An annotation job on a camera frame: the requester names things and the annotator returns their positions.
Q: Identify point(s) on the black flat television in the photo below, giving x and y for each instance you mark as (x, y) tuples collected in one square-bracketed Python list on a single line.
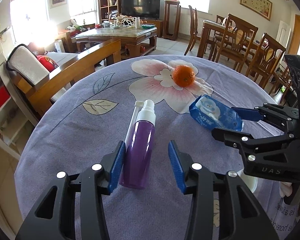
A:
[(141, 8)]

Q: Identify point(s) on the orange mandarin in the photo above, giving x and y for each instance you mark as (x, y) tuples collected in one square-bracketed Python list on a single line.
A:
[(183, 76)]

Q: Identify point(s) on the wooden coffee table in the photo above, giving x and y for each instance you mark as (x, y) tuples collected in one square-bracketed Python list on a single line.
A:
[(134, 42)]

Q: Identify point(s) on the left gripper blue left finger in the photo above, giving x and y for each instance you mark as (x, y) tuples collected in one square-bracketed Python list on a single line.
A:
[(115, 165)]

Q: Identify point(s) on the blue tissue pack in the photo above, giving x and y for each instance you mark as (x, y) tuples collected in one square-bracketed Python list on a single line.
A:
[(210, 113)]

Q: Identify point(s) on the red cushion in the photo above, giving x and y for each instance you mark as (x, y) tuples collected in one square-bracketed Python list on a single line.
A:
[(47, 62)]

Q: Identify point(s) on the wooden dining chair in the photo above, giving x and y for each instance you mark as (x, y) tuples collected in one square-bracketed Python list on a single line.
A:
[(236, 42), (265, 59), (193, 29)]

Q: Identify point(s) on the white shelf unit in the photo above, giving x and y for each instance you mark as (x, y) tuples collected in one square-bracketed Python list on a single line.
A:
[(14, 115)]

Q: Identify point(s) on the tall wooden plant stand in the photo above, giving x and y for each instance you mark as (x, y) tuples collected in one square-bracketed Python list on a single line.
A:
[(172, 13)]

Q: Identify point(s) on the purple spray bottle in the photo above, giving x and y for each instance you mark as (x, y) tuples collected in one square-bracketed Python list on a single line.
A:
[(139, 145)]

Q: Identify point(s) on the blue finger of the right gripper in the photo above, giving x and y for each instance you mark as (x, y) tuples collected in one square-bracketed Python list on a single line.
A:
[(229, 137), (248, 114)]

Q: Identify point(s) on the framed floral picture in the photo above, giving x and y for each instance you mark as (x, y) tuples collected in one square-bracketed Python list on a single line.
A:
[(261, 7)]

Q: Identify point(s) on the purple floral tablecloth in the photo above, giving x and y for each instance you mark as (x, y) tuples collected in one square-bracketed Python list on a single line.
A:
[(90, 119)]

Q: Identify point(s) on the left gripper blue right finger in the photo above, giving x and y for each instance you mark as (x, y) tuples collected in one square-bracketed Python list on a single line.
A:
[(176, 160)]

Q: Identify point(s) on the white paper cup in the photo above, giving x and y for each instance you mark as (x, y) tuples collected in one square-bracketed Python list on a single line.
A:
[(250, 181)]

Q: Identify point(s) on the wooden sofa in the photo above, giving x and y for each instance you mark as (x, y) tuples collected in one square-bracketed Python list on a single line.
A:
[(39, 96)]

